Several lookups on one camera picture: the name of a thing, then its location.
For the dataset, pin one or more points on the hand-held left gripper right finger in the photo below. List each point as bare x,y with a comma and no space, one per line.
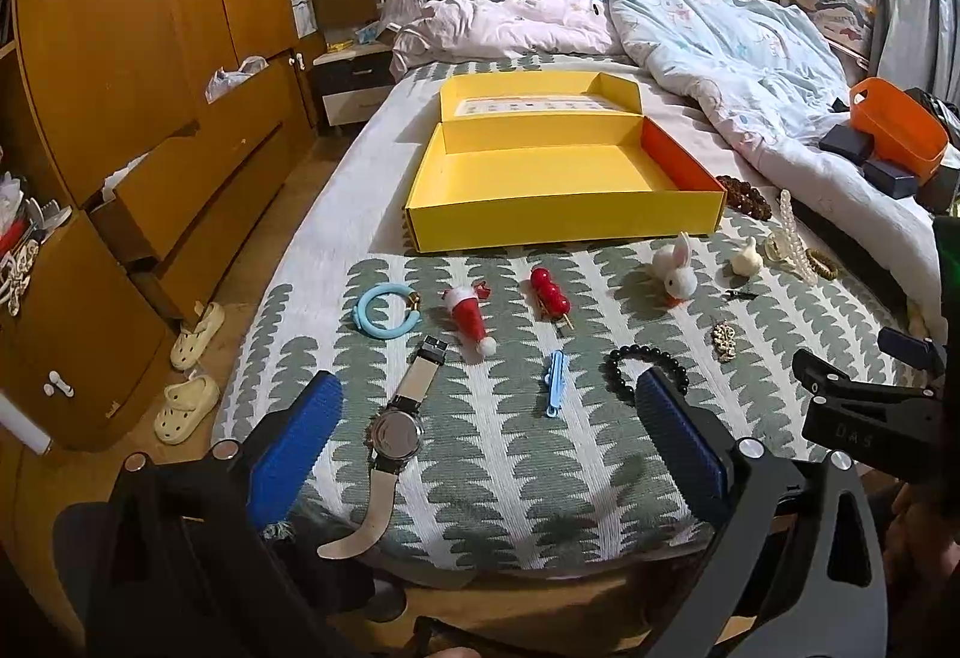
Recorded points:
682,440

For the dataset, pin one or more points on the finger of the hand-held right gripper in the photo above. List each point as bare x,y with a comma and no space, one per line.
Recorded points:
911,346
862,425

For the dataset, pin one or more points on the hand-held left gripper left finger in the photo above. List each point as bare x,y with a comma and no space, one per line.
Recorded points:
292,452

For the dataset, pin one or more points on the gold brooch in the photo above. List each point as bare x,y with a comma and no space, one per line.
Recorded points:
724,339

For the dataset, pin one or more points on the blue hair clip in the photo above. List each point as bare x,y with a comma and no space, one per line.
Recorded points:
555,380

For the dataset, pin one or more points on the small black hair clip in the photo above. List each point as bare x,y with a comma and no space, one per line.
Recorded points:
742,292

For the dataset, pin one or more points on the white plush bunny clip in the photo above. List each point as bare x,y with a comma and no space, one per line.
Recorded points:
679,279

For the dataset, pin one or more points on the red berries hair clip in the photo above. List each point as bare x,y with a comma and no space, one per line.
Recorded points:
547,294

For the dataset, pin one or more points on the red santa hat clip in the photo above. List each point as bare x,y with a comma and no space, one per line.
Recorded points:
469,320

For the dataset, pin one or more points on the yellow cardboard box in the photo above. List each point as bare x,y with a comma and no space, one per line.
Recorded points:
540,178

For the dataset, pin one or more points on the person's right hand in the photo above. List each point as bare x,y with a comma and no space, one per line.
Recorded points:
926,545

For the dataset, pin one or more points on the dark box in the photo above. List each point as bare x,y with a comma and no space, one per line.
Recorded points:
889,178
844,142

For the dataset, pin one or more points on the orange plastic basket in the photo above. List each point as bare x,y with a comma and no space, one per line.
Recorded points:
896,125

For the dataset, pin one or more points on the dark cloth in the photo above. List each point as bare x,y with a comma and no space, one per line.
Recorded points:
937,110

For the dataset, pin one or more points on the patterned pillow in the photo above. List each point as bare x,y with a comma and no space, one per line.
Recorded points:
825,12

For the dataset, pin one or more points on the pile of shelf trinkets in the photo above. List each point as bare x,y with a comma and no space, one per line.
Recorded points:
22,238

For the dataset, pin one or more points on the light blue printed quilt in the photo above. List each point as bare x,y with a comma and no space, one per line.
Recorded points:
735,50

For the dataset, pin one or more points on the small nightstand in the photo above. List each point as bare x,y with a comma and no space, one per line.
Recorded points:
352,88

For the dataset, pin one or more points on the white plastic bag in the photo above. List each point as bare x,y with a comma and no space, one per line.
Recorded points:
232,76

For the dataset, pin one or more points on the pink quilt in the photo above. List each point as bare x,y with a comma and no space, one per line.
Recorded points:
510,27

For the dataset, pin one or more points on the wooden wardrobe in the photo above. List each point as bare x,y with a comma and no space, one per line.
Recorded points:
112,27

